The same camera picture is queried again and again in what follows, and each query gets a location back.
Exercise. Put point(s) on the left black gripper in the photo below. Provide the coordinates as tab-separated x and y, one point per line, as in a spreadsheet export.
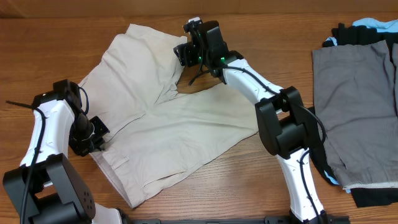
84	149

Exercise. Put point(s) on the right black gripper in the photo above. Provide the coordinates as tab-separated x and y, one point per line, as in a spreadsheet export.
187	58

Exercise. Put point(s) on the beige shorts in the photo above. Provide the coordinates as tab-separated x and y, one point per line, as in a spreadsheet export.
158	136

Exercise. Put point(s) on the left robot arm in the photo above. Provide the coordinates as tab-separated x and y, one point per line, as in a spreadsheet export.
46	188

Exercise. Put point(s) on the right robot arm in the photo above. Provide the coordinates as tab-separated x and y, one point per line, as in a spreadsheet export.
287	129

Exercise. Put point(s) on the grey shorts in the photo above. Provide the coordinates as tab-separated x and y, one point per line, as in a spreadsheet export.
357	115

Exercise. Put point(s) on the light blue garment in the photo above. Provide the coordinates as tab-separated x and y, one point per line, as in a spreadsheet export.
376	24

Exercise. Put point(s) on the black garment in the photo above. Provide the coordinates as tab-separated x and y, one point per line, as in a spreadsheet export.
363	32

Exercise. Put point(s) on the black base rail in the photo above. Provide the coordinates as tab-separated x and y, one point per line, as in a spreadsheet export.
266	220

